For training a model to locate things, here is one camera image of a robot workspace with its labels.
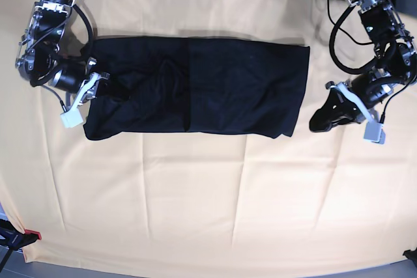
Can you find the yellow table cloth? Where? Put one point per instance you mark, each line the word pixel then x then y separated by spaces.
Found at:
pixel 202 205

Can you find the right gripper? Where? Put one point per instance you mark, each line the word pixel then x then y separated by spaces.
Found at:
pixel 75 79

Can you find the dark blue T-shirt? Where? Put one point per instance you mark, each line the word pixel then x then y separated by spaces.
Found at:
pixel 222 86

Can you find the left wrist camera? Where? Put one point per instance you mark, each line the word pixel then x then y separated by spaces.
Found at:
pixel 374 133

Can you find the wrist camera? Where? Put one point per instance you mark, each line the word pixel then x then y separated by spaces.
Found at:
pixel 71 118
pixel 374 133

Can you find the red black table clamp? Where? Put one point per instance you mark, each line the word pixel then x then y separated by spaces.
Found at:
pixel 14 239

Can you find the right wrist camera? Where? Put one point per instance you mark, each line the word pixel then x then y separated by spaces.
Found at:
pixel 71 118

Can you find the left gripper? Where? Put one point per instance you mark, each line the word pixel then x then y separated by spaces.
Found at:
pixel 346 106

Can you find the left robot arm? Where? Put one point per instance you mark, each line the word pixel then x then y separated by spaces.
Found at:
pixel 393 64

